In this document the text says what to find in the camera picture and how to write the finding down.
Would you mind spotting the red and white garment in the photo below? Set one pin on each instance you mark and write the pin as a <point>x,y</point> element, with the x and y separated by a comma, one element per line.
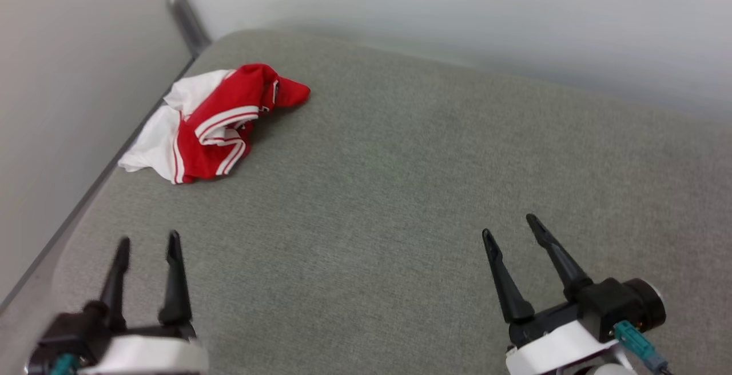
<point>211,129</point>

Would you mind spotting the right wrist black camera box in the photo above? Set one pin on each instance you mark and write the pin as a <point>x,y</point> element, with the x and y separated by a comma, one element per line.
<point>617,303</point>

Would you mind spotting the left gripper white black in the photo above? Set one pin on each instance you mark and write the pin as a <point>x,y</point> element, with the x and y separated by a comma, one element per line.
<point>148,355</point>

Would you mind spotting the grey fabric sofa cushion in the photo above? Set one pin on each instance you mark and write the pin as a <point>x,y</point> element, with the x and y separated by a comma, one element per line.
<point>400,203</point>

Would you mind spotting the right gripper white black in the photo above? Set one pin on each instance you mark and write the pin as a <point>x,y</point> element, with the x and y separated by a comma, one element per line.
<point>557,346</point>

